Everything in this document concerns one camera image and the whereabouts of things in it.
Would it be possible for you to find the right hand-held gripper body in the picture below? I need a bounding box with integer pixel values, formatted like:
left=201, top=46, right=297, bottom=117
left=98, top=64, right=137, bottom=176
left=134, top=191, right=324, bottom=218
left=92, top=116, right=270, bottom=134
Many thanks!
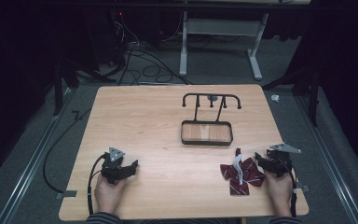
left=265, top=142, right=302, bottom=178

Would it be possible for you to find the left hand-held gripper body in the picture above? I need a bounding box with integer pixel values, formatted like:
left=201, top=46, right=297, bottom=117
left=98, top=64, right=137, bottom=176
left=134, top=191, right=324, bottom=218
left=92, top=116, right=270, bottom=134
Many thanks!
left=101, top=147, right=127, bottom=185

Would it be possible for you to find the maroon striped bow tie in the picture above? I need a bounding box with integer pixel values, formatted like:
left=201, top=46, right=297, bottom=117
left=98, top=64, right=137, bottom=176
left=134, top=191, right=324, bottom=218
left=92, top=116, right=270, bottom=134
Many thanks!
left=219, top=147, right=266, bottom=196

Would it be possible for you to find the person's left hand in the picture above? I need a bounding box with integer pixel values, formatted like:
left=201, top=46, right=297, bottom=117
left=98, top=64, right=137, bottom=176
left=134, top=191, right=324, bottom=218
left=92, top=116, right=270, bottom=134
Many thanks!
left=93, top=175, right=129, bottom=216

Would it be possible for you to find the person's right hand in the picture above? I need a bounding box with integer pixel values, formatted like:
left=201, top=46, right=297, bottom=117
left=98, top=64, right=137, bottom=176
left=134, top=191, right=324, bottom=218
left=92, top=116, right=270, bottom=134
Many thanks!
left=264, top=170, right=294, bottom=217

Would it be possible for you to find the black metal rack wooden tray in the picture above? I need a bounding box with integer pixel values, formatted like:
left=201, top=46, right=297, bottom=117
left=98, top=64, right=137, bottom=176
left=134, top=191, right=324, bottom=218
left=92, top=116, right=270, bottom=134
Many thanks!
left=180, top=92, right=242, bottom=147

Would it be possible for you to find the black metal stand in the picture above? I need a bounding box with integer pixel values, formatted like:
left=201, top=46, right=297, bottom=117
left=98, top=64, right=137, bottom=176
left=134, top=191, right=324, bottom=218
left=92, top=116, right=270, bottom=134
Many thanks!
left=262, top=66, right=322, bottom=128
left=53, top=59, right=117, bottom=117

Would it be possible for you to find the left hand-held gripper black cable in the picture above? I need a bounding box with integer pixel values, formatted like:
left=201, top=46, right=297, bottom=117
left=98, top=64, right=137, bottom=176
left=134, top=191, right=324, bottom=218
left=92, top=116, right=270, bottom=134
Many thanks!
left=87, top=154, right=107, bottom=217

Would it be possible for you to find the hand-held gripper black cable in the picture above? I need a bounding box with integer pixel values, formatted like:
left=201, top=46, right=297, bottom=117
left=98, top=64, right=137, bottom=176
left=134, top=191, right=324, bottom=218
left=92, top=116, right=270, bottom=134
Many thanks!
left=87, top=154, right=107, bottom=217
left=276, top=157, right=299, bottom=218

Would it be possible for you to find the right hand-held gripper black cable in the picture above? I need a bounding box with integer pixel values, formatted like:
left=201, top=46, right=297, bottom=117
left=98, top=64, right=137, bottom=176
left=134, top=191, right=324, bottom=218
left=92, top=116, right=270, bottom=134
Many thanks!
left=276, top=157, right=299, bottom=218

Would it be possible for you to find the metal floor rail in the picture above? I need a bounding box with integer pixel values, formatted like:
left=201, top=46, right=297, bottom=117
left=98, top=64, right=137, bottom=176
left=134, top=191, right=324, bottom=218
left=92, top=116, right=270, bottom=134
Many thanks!
left=0, top=87, right=76, bottom=224
left=293, top=94, right=358, bottom=224

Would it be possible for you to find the long black floor cable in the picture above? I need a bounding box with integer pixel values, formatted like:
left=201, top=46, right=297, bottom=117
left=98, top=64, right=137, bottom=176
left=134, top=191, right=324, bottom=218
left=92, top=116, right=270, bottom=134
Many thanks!
left=42, top=106, right=92, bottom=194

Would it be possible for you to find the tangle of black floor cables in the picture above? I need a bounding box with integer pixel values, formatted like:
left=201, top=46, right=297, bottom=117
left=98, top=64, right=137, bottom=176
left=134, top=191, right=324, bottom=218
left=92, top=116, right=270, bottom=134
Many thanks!
left=105, top=12, right=194, bottom=87

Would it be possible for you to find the white metal desk frame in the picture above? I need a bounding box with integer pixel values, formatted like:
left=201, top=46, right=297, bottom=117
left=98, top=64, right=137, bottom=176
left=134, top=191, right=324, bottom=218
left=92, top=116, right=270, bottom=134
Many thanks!
left=179, top=10, right=269, bottom=81

